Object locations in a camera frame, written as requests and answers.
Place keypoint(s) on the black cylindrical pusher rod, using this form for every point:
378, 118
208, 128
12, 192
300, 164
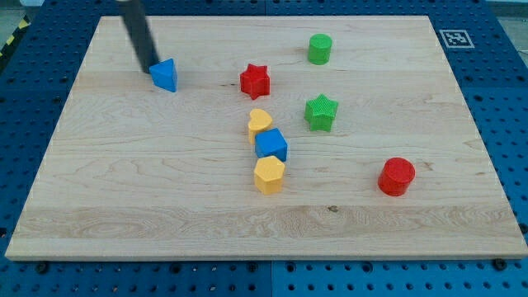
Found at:
133, 15

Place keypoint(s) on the blue triangle block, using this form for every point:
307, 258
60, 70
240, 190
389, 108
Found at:
164, 75

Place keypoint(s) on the red star block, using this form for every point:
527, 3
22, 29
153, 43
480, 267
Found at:
255, 81

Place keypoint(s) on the yellow heart block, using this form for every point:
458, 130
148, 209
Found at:
259, 121

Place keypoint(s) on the blue cube block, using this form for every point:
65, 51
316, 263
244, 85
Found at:
271, 143

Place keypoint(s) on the green cylinder block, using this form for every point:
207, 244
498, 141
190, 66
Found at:
320, 46

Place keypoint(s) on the light wooden board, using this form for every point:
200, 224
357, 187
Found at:
136, 173

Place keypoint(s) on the yellow hexagon block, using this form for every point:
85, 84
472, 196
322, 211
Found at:
269, 175

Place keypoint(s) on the green star block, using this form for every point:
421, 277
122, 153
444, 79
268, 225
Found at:
320, 113

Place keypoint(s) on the red cylinder block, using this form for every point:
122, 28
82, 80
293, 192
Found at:
396, 176

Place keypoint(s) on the white fiducial marker tag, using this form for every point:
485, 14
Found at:
456, 39

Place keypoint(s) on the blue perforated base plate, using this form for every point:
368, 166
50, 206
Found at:
39, 76

